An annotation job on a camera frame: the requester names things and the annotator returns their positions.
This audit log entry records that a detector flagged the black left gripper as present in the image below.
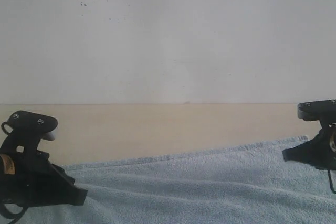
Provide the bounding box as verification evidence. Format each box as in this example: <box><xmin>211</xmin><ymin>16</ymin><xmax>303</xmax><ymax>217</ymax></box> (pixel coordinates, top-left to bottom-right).
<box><xmin>1</xmin><ymin>150</ymin><xmax>88</xmax><ymax>208</ymax></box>

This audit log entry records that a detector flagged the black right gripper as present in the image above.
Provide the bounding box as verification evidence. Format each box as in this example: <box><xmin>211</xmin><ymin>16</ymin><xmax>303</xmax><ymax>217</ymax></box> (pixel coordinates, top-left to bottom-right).
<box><xmin>282</xmin><ymin>124</ymin><xmax>335</xmax><ymax>170</ymax></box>

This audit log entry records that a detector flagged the light blue terry towel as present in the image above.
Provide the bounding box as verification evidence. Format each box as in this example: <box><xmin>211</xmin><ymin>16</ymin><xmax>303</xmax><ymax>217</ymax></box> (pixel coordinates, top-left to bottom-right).
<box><xmin>22</xmin><ymin>136</ymin><xmax>335</xmax><ymax>223</ymax></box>

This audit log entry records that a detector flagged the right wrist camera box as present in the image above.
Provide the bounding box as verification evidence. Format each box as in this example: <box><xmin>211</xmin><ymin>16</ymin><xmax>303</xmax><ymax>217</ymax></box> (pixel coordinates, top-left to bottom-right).
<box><xmin>297</xmin><ymin>99</ymin><xmax>335</xmax><ymax>124</ymax></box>

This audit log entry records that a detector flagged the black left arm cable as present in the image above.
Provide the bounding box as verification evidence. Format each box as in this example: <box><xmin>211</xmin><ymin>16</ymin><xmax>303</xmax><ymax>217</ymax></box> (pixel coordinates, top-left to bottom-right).
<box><xmin>0</xmin><ymin>197</ymin><xmax>29</xmax><ymax>224</ymax></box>

